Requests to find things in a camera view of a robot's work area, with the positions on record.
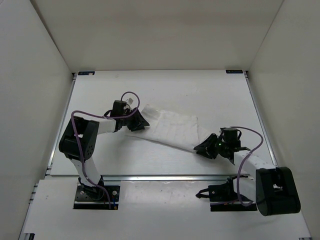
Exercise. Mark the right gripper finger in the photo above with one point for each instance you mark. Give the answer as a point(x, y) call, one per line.
point(207, 155)
point(208, 143)

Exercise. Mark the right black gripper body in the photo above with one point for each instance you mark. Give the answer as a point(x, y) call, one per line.
point(220, 146)

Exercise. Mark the white pleated skirt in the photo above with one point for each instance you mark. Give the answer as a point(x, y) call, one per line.
point(172, 129)

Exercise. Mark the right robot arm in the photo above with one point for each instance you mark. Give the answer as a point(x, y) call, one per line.
point(257, 185)

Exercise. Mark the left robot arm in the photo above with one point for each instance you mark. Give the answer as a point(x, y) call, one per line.
point(79, 138)

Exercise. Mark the left blue corner label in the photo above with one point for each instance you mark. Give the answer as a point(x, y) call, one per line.
point(86, 73)

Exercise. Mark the blue corner label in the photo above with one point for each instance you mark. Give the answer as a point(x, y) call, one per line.
point(86, 73)
point(233, 71)

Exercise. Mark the right blue corner label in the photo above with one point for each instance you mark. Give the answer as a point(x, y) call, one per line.
point(233, 71)

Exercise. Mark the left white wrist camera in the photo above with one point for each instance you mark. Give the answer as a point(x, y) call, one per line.
point(129, 101)

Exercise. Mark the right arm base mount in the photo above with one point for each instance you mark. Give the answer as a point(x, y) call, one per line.
point(223, 198)

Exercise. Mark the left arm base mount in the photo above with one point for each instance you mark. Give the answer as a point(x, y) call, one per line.
point(86, 199)

